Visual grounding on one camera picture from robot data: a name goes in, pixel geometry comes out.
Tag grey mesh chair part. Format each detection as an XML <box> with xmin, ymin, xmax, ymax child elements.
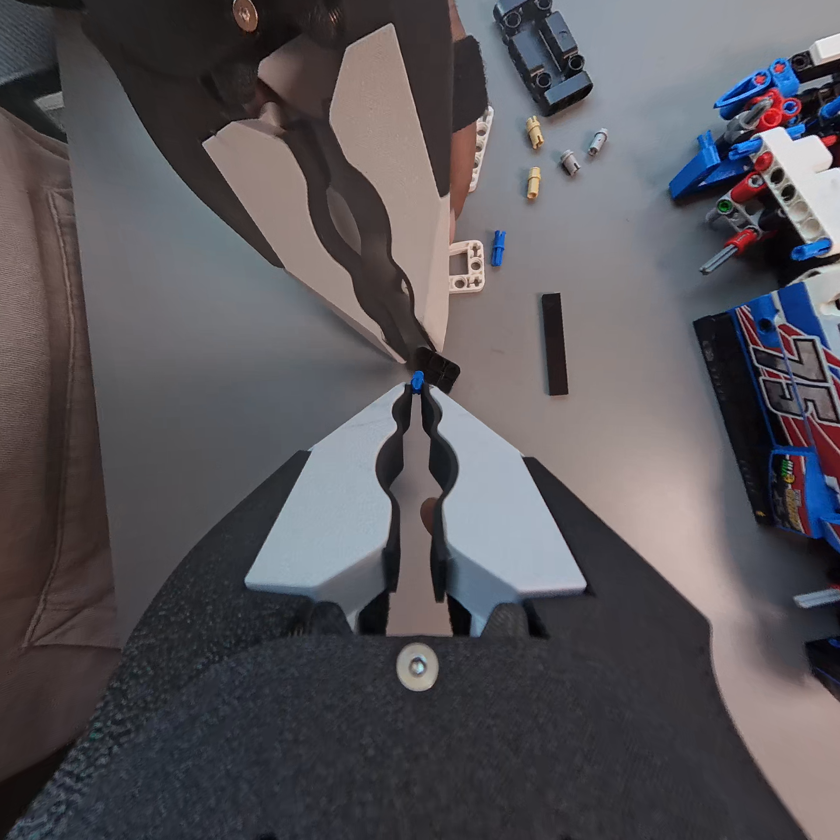
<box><xmin>0</xmin><ymin>0</ymin><xmax>83</xmax><ymax>142</ymax></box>

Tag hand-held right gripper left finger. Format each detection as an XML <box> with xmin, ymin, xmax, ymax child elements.
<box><xmin>244</xmin><ymin>383</ymin><xmax>408</xmax><ymax>632</ymax></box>

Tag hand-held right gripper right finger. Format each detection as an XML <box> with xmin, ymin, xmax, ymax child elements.
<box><xmin>420</xmin><ymin>386</ymin><xmax>588</xmax><ymax>636</ymax></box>

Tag small black curved brick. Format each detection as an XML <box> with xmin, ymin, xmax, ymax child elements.
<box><xmin>413</xmin><ymin>348</ymin><xmax>462</xmax><ymax>395</ymax></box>

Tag dark flat long tile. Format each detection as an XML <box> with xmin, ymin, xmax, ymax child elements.
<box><xmin>541</xmin><ymin>293</ymin><xmax>569</xmax><ymax>396</ymax></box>

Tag white curved frame brick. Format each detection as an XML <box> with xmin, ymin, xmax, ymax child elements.
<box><xmin>467</xmin><ymin>105</ymin><xmax>495</xmax><ymax>193</ymax></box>
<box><xmin>449</xmin><ymin>240</ymin><xmax>485</xmax><ymax>291</ymax></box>

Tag toy brick race car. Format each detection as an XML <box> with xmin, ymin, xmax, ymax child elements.
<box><xmin>669</xmin><ymin>33</ymin><xmax>840</xmax><ymax>703</ymax></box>

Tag person's left hand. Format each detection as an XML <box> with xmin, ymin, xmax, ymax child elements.
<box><xmin>449</xmin><ymin>120</ymin><xmax>479</xmax><ymax>223</ymax></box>

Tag black rectangular frame brick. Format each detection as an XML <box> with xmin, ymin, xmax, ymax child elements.
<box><xmin>493</xmin><ymin>0</ymin><xmax>593</xmax><ymax>118</ymax></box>

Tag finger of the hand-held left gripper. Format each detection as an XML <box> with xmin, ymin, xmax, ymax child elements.
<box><xmin>201</xmin><ymin>105</ymin><xmax>421</xmax><ymax>365</ymax></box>
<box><xmin>328</xmin><ymin>24</ymin><xmax>454</xmax><ymax>355</ymax></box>

